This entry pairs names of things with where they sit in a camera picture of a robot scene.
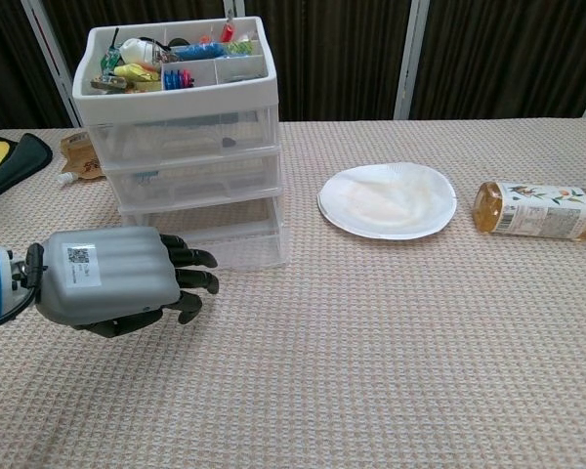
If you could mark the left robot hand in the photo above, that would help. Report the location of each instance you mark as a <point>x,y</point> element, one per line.
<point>112,273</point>

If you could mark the clear lowest drawer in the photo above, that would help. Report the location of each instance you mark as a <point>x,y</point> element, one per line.
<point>254,244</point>

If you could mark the clear middle drawer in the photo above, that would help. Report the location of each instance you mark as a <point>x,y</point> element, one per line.
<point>190,181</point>

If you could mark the clear uppermost drawer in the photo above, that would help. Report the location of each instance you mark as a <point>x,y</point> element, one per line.
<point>176,134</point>

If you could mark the brown spout pouch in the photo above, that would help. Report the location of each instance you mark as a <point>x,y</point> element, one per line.
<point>80,158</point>

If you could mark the yellow and black cloth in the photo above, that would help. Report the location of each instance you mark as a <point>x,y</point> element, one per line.
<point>14,161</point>

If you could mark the colourful candy wrappers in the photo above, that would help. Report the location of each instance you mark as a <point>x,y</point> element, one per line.
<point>107,84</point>

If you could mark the yellow candy wrapper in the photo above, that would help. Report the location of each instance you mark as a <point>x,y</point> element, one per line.
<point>134,73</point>

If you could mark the blue and red discs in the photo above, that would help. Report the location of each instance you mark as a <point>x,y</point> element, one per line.
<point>178,79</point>

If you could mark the green small packet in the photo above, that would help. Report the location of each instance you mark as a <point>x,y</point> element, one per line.
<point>110,58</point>

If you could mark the white crumpled wad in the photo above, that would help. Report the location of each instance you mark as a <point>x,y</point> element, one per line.
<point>134,50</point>

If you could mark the blue packet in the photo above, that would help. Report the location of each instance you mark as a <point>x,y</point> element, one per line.
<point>195,51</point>

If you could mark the beige woven tablecloth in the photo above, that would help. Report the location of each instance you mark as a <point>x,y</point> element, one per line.
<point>347,352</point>

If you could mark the green yellow packet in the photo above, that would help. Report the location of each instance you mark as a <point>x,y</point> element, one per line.
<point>238,48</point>

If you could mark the white paper plate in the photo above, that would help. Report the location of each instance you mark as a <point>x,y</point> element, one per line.
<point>386,200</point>

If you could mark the tea bottle with label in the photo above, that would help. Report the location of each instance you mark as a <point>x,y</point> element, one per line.
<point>537,210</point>

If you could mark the white drawer organizer with items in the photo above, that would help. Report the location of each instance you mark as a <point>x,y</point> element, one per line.
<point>176,98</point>

